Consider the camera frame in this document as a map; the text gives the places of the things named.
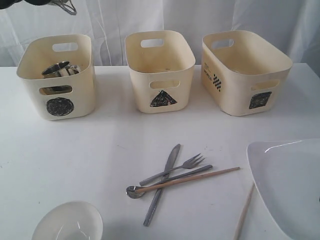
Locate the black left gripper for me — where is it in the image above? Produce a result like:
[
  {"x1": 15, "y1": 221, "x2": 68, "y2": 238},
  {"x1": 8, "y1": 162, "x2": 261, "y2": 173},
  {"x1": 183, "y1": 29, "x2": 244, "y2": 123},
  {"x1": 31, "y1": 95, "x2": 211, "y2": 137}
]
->
[{"x1": 0, "y1": 0, "x2": 55, "y2": 10}]

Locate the white ceramic bowl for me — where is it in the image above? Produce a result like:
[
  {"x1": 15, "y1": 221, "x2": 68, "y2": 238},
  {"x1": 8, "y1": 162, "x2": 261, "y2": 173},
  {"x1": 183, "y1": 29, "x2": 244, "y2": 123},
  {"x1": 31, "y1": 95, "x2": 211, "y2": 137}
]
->
[{"x1": 31, "y1": 201, "x2": 104, "y2": 240}]

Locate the wooden chopstick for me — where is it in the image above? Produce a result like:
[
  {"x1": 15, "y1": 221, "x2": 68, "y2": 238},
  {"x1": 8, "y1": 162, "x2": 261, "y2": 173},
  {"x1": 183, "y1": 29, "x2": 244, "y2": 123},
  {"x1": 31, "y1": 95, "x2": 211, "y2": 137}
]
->
[
  {"x1": 135, "y1": 166, "x2": 241, "y2": 193},
  {"x1": 233, "y1": 182, "x2": 255, "y2": 240}
]

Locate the cream bin with circle mark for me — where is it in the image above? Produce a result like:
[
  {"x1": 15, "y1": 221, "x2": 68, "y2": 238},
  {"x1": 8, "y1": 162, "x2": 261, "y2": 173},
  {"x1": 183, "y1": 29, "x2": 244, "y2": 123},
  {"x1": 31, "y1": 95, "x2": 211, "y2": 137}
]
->
[{"x1": 16, "y1": 34, "x2": 96, "y2": 121}]

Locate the white curtain backdrop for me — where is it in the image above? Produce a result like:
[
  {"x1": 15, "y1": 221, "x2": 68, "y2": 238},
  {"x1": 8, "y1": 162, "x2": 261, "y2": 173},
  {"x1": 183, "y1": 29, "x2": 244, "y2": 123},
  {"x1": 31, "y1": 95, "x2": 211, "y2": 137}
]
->
[{"x1": 0, "y1": 0, "x2": 320, "y2": 73}]

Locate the cream bin with triangle mark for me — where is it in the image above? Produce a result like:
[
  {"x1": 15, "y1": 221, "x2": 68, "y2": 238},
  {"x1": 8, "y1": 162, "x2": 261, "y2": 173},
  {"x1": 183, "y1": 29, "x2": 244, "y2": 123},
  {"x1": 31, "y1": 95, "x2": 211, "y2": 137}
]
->
[{"x1": 125, "y1": 30, "x2": 196, "y2": 114}]

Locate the steel spoon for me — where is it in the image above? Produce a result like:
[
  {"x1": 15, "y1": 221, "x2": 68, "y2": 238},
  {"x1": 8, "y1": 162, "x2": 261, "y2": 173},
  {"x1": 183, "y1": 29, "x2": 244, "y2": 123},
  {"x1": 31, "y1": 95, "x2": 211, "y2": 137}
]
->
[{"x1": 125, "y1": 164, "x2": 213, "y2": 199}]

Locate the steel table knife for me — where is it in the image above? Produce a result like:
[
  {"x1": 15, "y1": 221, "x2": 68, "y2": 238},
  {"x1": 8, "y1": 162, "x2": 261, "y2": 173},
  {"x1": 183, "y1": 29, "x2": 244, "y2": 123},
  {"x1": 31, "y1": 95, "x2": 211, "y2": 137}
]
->
[{"x1": 143, "y1": 143, "x2": 182, "y2": 227}]

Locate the steel fork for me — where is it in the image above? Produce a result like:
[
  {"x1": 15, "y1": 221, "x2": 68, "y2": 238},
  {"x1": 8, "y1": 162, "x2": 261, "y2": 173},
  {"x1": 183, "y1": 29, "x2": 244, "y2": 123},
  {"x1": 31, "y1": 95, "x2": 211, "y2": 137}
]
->
[{"x1": 139, "y1": 153, "x2": 205, "y2": 186}]

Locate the cream bin with square mark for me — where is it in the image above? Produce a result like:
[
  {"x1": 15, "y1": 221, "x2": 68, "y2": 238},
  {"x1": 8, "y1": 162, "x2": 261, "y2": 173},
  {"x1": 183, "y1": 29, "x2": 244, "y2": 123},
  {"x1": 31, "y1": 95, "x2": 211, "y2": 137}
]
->
[{"x1": 201, "y1": 30, "x2": 293, "y2": 117}]

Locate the white square plate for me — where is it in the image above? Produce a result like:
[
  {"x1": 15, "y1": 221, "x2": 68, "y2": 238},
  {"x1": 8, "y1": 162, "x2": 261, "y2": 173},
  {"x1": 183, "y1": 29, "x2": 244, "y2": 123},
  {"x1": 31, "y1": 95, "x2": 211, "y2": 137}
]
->
[{"x1": 246, "y1": 138, "x2": 320, "y2": 240}]

